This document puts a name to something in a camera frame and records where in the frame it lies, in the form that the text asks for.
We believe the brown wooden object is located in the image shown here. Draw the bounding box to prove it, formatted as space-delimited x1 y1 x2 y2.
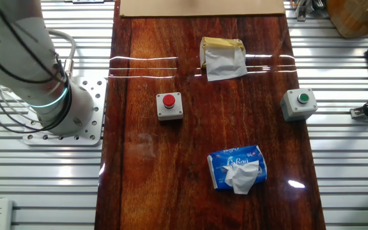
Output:
326 0 368 39

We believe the aluminium profile strut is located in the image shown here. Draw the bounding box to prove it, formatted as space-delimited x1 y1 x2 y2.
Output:
295 0 325 22

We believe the gold foil snack packet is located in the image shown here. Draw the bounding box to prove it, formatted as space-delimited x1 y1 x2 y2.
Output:
199 36 249 82

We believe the thick grey cable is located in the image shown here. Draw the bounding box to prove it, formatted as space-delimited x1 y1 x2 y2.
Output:
47 28 77 79

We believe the looped black cable bundle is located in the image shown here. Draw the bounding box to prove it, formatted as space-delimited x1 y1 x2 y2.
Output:
0 75 73 135

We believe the red-brown wooden board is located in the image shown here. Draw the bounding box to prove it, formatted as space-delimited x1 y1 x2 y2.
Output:
94 0 327 230

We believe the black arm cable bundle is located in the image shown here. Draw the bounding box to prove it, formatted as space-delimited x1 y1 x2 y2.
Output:
0 0 66 84

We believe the red push button box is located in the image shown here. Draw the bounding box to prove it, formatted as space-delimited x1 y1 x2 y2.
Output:
156 92 184 121

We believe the green push button box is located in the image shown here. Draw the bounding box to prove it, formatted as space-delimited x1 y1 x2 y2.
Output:
279 88 318 122

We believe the brown cardboard sheet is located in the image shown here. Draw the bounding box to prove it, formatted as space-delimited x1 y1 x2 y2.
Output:
119 0 286 17

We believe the blue tissue pack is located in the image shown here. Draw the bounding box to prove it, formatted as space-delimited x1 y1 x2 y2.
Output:
207 145 268 195

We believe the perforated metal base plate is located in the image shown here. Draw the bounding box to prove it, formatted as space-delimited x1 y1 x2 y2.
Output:
22 76 108 147

